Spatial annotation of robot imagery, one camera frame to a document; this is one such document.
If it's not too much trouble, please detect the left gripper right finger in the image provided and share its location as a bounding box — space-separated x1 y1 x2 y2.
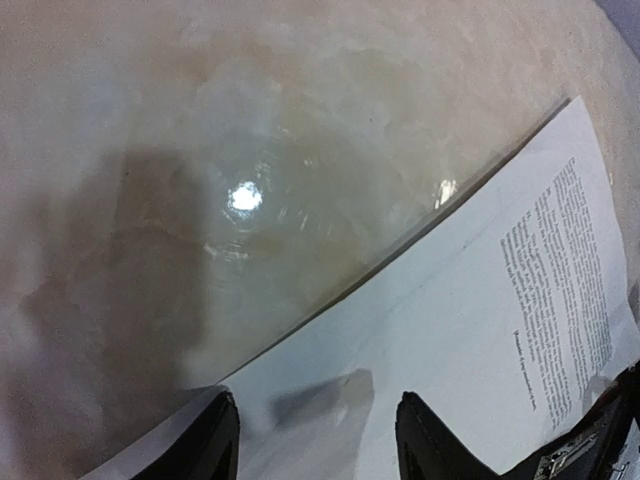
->
395 392 500 480

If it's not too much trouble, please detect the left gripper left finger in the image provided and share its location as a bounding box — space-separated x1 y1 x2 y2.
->
133 391 240 480

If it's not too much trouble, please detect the black file folder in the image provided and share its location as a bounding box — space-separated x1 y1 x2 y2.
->
502 365 639 479

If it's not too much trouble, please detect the printed paper stack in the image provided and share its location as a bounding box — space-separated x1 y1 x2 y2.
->
92 98 639 479

